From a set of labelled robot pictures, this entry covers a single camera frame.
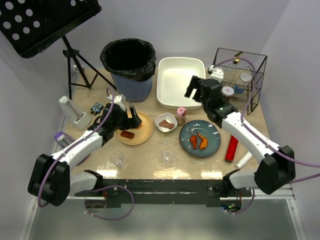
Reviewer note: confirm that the white metronome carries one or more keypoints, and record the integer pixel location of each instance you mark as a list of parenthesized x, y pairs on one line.
[(75, 115)]

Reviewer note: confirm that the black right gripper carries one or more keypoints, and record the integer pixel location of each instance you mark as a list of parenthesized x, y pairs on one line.
[(200, 88)]

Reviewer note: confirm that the white plastic tub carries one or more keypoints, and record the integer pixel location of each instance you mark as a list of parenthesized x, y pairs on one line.
[(173, 77)]

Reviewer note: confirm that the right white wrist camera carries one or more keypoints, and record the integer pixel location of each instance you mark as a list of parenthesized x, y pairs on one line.
[(215, 73)]

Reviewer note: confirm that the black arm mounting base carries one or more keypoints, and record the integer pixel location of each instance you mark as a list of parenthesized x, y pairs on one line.
[(168, 191)]

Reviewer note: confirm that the right orange chicken piece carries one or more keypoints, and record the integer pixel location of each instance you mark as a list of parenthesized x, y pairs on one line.
[(203, 142)]

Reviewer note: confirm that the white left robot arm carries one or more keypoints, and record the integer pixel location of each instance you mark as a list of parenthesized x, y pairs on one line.
[(51, 181)]

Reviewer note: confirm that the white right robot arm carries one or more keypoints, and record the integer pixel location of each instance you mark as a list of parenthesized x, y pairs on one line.
[(275, 163)]

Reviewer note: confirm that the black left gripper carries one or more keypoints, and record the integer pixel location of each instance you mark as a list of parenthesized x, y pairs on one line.
[(127, 122)]

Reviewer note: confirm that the yellow plastic plate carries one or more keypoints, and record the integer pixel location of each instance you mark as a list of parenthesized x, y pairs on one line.
[(141, 134)]

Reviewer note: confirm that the blue ceramic plate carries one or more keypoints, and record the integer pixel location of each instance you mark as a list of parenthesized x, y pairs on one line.
[(204, 128)]

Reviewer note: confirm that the purple metronome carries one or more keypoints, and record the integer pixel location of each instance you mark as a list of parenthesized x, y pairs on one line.
[(63, 139)]

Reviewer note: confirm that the blue trash bin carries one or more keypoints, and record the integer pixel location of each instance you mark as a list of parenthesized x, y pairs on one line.
[(134, 91)]

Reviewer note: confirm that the clear wine glass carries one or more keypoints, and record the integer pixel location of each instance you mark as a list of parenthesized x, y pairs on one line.
[(117, 158), (167, 156)]

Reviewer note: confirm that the black wire basket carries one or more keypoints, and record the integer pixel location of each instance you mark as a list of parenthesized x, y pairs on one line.
[(253, 63)]

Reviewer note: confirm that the left clear wine glass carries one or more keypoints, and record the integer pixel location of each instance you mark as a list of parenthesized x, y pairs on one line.
[(117, 158)]

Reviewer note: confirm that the blue owl number magnet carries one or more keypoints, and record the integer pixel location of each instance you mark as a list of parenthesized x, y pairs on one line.
[(96, 108)]

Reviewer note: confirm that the right clear wine glass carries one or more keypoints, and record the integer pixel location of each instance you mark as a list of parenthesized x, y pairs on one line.
[(167, 156)]

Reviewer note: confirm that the pink meat piece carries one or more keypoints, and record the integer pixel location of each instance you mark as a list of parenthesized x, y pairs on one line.
[(165, 124)]

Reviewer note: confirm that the small white green bowl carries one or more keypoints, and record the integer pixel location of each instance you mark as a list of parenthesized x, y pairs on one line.
[(169, 117)]

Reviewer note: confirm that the left orange chicken piece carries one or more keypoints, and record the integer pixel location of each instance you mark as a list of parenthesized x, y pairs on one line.
[(194, 141)]

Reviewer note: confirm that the orange chicken piece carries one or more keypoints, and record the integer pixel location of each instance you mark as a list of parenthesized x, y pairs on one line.
[(203, 142), (194, 141)]

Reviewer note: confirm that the white plastic tube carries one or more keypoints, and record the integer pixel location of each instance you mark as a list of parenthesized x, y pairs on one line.
[(244, 160)]

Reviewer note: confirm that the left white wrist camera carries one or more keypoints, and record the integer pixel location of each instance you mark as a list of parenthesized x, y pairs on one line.
[(118, 100)]

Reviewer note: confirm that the black music stand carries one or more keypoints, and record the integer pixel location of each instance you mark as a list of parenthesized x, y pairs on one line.
[(32, 26)]

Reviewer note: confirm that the black trash bag liner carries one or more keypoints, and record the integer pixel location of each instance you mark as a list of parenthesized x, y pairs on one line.
[(131, 58)]

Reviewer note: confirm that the red-brown food bar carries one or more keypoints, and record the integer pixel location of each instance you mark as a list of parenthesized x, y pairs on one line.
[(127, 134)]

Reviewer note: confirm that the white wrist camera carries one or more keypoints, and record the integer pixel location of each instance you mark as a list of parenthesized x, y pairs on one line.
[(118, 100), (215, 73)]

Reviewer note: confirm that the red glitter tube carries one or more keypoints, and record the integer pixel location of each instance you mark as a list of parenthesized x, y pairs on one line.
[(231, 150)]

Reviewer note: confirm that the red label brown jar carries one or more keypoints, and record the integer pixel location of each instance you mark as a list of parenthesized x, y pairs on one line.
[(227, 92)]

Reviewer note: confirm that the pink lid spice jar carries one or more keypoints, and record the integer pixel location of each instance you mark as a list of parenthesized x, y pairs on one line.
[(181, 116)]

